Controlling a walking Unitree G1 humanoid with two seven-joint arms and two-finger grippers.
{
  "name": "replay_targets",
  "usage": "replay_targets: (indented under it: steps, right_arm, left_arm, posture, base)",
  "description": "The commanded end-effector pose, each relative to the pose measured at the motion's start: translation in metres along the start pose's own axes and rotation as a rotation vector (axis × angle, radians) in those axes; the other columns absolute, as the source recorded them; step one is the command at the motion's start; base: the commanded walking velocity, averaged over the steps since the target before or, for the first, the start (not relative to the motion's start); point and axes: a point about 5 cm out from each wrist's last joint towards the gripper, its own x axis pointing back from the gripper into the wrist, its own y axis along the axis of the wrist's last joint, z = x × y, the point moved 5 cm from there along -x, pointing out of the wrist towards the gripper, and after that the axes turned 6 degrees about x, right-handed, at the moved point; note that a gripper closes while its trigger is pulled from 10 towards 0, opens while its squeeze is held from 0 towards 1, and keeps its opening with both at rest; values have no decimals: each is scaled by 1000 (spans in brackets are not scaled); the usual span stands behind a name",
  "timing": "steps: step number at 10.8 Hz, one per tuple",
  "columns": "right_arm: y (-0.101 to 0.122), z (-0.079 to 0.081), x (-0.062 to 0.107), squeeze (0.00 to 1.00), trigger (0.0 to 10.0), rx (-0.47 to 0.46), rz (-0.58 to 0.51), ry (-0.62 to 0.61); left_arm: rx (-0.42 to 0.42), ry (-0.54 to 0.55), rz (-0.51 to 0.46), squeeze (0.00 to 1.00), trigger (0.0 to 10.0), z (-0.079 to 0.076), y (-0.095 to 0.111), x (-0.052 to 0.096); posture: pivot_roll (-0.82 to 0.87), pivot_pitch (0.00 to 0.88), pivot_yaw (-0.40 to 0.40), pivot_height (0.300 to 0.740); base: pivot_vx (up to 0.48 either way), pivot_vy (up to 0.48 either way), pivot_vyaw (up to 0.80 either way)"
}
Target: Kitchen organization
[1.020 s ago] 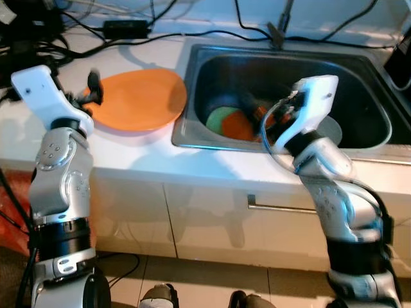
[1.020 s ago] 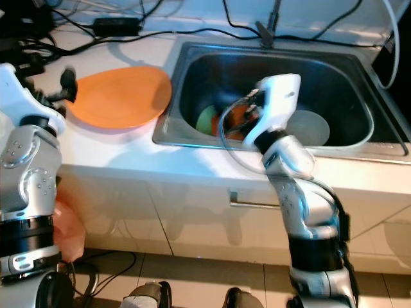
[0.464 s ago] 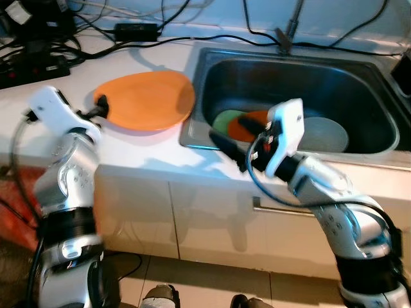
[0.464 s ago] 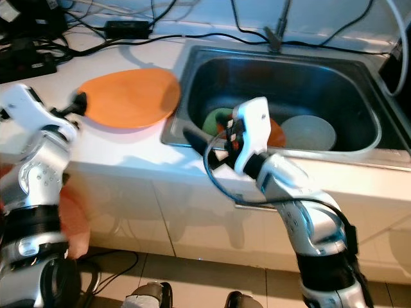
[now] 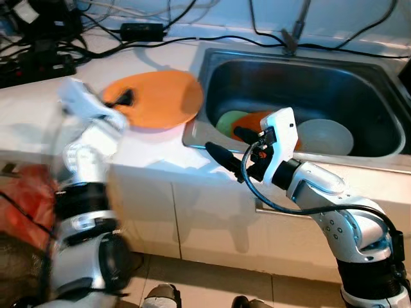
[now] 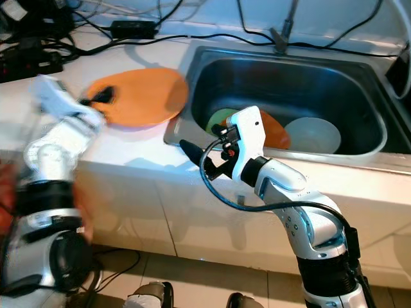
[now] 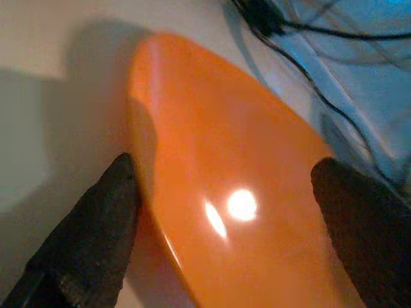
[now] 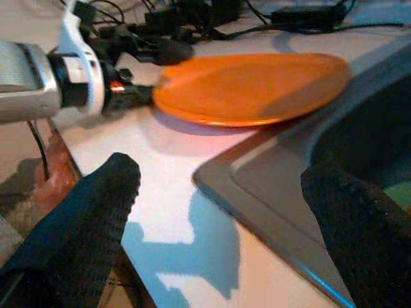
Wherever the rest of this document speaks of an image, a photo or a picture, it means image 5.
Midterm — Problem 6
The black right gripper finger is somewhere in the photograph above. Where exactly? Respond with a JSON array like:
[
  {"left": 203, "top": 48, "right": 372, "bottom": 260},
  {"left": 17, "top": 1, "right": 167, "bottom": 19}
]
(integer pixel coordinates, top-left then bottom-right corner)
[
  {"left": 205, "top": 141, "right": 249, "bottom": 175},
  {"left": 233, "top": 126, "right": 265, "bottom": 146}
]

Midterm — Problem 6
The small orange bowl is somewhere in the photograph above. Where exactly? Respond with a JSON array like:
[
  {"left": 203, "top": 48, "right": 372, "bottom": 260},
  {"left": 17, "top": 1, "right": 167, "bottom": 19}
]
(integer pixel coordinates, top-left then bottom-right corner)
[{"left": 241, "top": 110, "right": 302, "bottom": 151}]

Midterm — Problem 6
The large orange plastic dish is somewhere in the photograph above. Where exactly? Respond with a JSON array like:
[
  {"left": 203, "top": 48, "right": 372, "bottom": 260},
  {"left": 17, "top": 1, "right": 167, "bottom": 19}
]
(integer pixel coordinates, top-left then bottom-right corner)
[{"left": 103, "top": 69, "right": 205, "bottom": 129}]

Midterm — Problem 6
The green plate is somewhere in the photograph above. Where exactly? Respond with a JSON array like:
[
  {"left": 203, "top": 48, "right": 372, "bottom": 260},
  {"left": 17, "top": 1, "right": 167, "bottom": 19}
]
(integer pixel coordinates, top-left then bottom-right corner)
[{"left": 216, "top": 110, "right": 251, "bottom": 137}]

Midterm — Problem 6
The black power adapter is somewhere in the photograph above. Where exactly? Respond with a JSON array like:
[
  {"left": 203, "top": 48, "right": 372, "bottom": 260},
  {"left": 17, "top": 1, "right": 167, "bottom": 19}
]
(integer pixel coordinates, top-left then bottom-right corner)
[{"left": 120, "top": 23, "right": 166, "bottom": 42}]

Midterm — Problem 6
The grey bowl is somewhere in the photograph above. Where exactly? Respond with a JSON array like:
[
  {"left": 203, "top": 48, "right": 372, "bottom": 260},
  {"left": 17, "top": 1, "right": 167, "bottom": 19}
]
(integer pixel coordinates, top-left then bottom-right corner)
[{"left": 297, "top": 119, "right": 354, "bottom": 156}]

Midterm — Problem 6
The stainless steel sink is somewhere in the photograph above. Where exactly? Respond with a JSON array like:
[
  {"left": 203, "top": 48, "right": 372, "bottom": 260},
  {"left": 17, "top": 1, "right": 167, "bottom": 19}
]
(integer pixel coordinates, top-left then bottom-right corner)
[{"left": 183, "top": 48, "right": 411, "bottom": 171}]

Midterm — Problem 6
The black power strip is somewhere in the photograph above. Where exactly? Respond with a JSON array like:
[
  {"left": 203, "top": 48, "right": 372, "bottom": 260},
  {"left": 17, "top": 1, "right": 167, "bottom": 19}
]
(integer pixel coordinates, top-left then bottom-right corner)
[{"left": 0, "top": 55, "right": 78, "bottom": 87}]

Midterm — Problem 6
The chrome gooseneck faucet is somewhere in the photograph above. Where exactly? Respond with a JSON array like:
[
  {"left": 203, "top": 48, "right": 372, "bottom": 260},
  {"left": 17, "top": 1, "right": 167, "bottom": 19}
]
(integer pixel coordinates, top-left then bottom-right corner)
[{"left": 281, "top": 0, "right": 313, "bottom": 55}]

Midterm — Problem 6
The black electronic device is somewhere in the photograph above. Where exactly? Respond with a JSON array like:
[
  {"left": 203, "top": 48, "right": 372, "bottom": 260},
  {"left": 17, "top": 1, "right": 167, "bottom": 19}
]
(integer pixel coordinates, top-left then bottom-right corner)
[{"left": 0, "top": 0, "right": 81, "bottom": 52}]

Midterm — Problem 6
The grey robot right foot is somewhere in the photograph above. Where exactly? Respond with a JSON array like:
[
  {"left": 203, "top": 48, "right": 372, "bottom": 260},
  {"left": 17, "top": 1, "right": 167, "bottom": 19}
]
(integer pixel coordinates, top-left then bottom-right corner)
[{"left": 231, "top": 295, "right": 277, "bottom": 308}]

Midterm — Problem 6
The grey robot foot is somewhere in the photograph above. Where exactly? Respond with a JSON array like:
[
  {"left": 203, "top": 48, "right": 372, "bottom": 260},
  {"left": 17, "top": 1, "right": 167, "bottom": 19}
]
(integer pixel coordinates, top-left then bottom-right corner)
[
  {"left": 143, "top": 284, "right": 182, "bottom": 308},
  {"left": 231, "top": 295, "right": 277, "bottom": 308}
]

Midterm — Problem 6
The grey robot left foot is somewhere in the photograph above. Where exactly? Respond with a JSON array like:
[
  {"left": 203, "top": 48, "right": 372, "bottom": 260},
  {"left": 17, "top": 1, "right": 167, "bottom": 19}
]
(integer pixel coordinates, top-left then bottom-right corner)
[{"left": 143, "top": 284, "right": 182, "bottom": 308}]

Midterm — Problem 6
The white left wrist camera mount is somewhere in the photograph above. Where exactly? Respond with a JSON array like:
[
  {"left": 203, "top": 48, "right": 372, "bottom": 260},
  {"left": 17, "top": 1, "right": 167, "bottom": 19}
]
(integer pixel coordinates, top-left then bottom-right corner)
[{"left": 58, "top": 77, "right": 129, "bottom": 132}]

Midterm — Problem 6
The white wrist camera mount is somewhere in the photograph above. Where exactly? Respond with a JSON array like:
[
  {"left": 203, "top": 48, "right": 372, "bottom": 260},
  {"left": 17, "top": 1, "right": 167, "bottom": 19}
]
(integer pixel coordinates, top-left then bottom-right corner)
[
  {"left": 58, "top": 77, "right": 129, "bottom": 132},
  {"left": 260, "top": 107, "right": 298, "bottom": 184}
]

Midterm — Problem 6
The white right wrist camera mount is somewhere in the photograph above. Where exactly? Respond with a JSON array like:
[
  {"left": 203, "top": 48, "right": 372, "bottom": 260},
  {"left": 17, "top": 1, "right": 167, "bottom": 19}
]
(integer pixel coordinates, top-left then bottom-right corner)
[{"left": 260, "top": 107, "right": 298, "bottom": 184}]

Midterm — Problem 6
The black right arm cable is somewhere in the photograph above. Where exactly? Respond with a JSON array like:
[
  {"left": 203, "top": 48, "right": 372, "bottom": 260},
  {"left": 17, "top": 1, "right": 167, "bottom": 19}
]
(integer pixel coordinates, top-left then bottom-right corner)
[{"left": 241, "top": 142, "right": 407, "bottom": 283}]

